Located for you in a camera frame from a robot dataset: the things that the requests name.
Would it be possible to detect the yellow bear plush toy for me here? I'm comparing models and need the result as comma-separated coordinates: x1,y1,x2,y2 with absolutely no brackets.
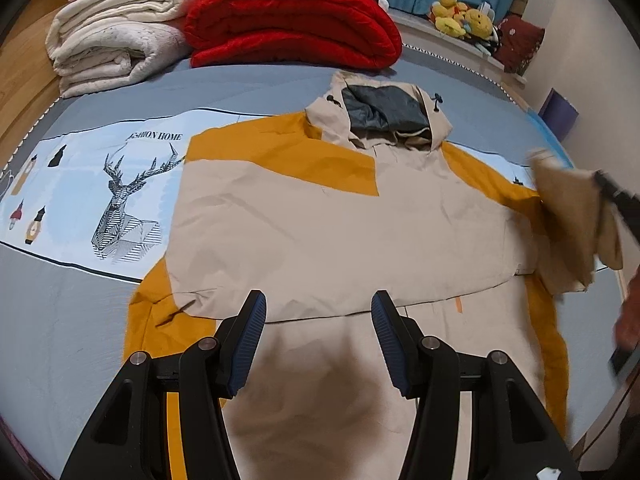
430,0,470,37

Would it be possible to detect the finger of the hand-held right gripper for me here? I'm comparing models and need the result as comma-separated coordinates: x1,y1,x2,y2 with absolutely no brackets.
594,170,640,243

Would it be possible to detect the white window ledge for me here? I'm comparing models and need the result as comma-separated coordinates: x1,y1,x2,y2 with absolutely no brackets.
397,7,528,88

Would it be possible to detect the beige and yellow hooded jacket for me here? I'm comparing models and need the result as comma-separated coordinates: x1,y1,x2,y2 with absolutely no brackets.
122,71,626,480

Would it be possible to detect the folded red blanket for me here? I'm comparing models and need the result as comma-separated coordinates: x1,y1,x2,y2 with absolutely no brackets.
184,0,403,70

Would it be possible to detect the yellow round plush toy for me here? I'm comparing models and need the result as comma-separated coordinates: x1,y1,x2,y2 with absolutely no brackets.
465,7,496,40

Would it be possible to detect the person's right hand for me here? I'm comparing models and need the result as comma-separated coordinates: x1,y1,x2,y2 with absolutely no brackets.
614,265,640,356

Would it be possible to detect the folded white fleece blanket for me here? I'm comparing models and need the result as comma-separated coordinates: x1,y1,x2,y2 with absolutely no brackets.
46,0,201,98

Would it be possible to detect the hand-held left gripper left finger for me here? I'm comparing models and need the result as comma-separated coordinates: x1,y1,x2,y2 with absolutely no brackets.
60,289,268,480

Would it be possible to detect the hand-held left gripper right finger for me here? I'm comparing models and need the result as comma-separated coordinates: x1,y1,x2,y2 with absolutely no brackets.
371,290,583,480

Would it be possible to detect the dark red pillow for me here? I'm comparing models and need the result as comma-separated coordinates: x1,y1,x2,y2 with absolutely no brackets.
497,15,546,73

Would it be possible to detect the grey printed bed sheet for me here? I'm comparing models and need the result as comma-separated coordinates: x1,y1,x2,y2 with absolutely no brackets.
0,42,576,480

